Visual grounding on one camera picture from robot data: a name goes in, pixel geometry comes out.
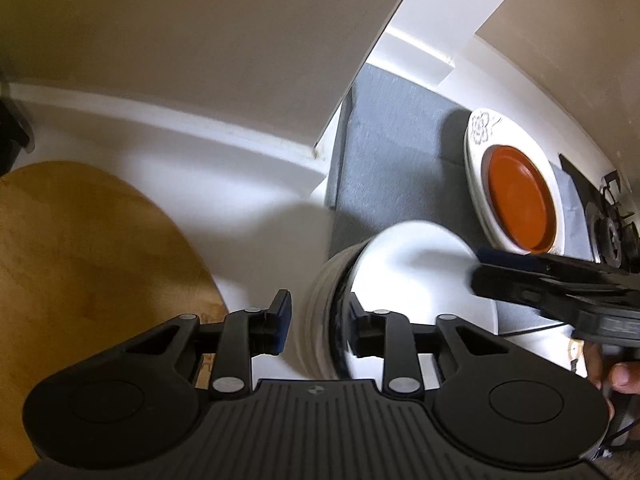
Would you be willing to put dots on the plain white bowl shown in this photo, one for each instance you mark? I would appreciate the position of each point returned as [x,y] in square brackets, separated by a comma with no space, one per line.
[416,268]

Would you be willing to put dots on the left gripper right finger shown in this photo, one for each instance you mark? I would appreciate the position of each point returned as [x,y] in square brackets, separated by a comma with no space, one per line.
[393,338]

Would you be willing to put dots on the black gas stove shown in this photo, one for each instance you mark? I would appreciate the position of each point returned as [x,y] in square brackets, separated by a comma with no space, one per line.
[607,198]

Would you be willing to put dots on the grey counter mat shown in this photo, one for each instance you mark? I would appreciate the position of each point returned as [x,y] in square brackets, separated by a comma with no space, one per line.
[399,156]

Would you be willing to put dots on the white floral plate front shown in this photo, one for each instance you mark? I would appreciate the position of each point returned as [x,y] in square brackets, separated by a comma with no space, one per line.
[487,129]

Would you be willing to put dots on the round wooden cutting board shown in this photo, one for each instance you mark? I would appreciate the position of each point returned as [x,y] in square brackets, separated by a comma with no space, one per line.
[87,262]

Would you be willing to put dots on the white floral plate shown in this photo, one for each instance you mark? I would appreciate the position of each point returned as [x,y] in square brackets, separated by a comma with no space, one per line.
[487,129]
[476,196]

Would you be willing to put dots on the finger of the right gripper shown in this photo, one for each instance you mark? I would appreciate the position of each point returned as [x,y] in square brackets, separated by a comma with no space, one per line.
[510,260]

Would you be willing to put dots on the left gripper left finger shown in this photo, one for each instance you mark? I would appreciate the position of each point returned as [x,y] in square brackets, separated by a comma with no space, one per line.
[243,335]

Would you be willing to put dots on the brown round plate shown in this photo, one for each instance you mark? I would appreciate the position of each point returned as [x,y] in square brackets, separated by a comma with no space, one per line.
[520,199]

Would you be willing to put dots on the left stove burner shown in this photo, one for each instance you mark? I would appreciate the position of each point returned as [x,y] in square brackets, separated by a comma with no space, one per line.
[604,240]

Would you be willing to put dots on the person's right hand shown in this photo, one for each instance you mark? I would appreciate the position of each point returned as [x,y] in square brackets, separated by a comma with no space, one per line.
[624,377]

